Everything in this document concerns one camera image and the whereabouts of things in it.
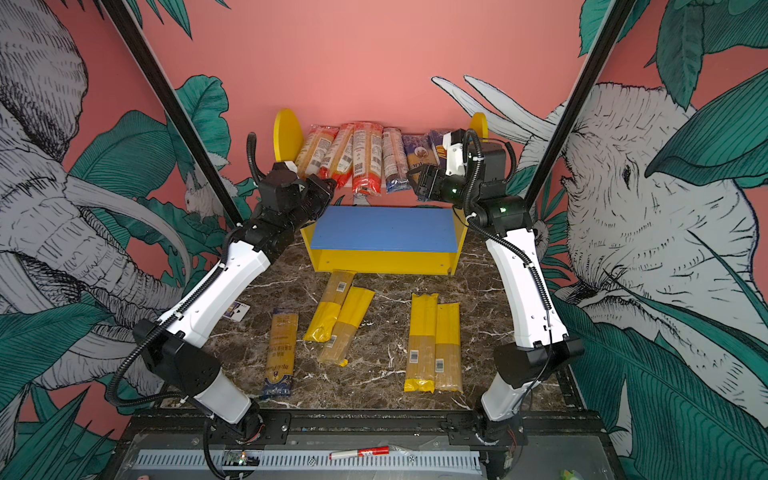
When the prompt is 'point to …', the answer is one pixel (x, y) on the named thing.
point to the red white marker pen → (365, 452)
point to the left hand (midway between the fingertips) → (340, 174)
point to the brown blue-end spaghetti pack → (281, 353)
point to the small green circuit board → (241, 458)
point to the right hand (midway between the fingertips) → (415, 170)
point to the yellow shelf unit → (403, 241)
